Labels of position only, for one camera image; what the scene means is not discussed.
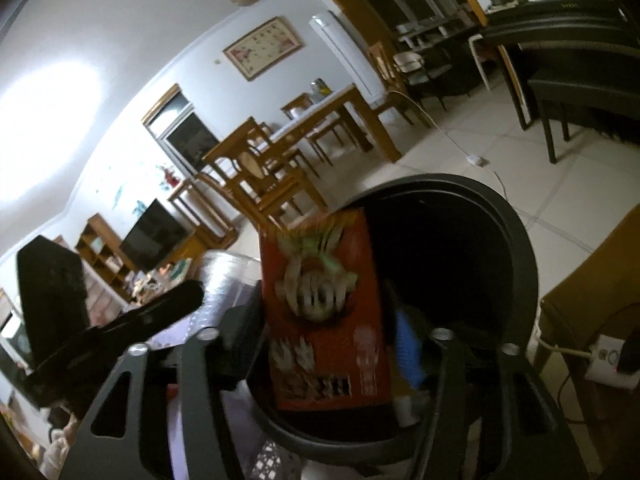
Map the red snack packet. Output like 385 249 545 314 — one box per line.
259 209 392 411

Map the black round trash bin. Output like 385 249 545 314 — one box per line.
248 174 538 468

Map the purple floral tablecloth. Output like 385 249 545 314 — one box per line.
144 249 271 480

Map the wooden bookshelf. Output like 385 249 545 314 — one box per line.
75 214 138 302

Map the tall wooden plant stand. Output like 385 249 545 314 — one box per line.
168 179 239 249

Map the black flat television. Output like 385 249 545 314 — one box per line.
119 200 190 272

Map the wooden dining chair front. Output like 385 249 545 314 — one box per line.
198 118 328 230

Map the wooden dining chair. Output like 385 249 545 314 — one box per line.
198 118 328 230
368 41 431 127

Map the white power strip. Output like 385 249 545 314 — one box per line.
585 335 639 390

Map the white floor charger adapter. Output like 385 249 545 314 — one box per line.
466 155 488 167

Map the wooden dining table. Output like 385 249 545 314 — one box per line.
264 83 404 164

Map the wooden dining chair right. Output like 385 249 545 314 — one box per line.
368 41 431 127

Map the metal kettle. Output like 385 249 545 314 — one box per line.
310 78 332 99

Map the white standing air conditioner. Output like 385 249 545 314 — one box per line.
309 11 385 104

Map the white plastic chair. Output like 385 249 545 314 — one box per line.
468 34 500 92

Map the black upright piano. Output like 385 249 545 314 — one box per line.
483 0 639 164

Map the framed floral wall picture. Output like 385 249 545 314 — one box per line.
224 16 304 81

